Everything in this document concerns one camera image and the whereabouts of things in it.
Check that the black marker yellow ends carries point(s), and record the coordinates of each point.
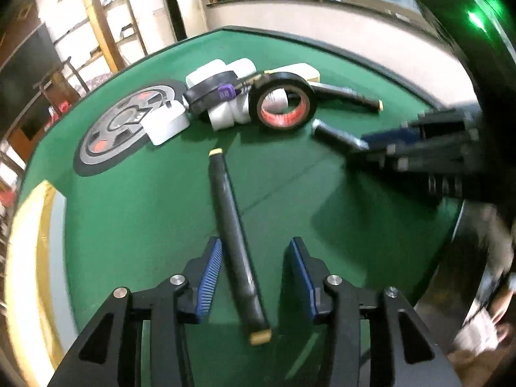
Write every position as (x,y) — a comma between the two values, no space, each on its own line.
(232,225)
(334,133)
(346,93)

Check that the purple clip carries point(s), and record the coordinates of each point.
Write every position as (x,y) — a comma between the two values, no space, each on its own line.
(225,91)

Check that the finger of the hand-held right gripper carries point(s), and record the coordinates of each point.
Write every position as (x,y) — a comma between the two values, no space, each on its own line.
(395,135)
(423,165)

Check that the red plastic bag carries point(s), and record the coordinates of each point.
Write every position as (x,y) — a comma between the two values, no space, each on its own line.
(60,107)

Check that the person's right forearm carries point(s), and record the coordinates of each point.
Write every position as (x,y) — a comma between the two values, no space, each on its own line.
(500,250)

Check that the dark wooden chair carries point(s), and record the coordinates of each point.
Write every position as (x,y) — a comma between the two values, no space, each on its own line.
(60,76)

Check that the wooden wall shelf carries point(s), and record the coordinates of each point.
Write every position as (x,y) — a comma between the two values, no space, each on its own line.
(100,16)

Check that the round grey table panel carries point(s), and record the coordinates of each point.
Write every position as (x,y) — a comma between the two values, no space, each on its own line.
(117,129)

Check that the gold-edged storage box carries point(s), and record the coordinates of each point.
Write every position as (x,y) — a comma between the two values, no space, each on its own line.
(28,270)

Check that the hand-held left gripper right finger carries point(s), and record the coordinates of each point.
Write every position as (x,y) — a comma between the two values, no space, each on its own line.
(302,282)

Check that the black television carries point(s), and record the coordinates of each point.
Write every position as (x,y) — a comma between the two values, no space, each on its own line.
(24,72)

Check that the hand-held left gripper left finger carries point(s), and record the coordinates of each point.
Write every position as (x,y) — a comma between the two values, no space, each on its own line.
(209,282)

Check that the small white pipe cap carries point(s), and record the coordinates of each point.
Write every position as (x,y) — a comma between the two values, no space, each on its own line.
(277,100)

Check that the white box-shaped pipe fitting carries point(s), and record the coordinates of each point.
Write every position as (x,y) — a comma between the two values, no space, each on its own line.
(169,125)

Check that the black tape roll red core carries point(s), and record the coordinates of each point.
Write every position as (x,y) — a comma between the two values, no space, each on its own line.
(282,77)

